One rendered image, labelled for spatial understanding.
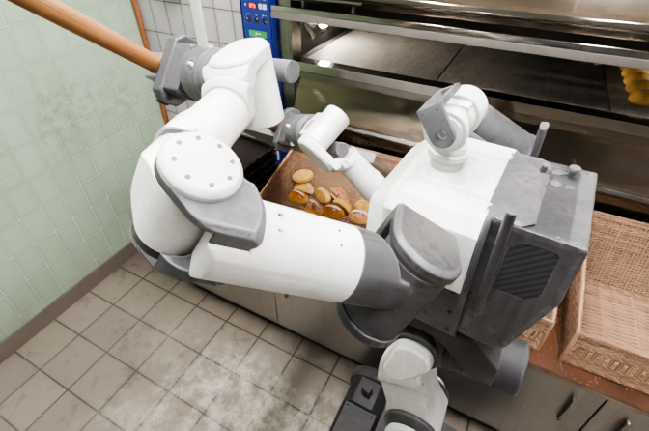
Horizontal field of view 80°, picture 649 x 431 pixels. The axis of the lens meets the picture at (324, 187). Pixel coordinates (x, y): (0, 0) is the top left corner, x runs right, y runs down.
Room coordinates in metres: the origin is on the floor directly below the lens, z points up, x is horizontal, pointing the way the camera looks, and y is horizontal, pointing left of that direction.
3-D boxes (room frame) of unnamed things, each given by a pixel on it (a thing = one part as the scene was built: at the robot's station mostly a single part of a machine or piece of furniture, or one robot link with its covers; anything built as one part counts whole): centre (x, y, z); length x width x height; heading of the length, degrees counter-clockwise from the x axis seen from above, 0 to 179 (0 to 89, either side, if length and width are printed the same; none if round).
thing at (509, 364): (0.48, -0.28, 1.01); 0.28 x 0.13 x 0.18; 62
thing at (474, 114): (0.53, -0.20, 1.47); 0.10 x 0.07 x 0.09; 148
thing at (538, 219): (0.49, -0.25, 1.27); 0.34 x 0.30 x 0.36; 148
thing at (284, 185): (1.30, -0.04, 0.72); 0.56 x 0.49 x 0.28; 64
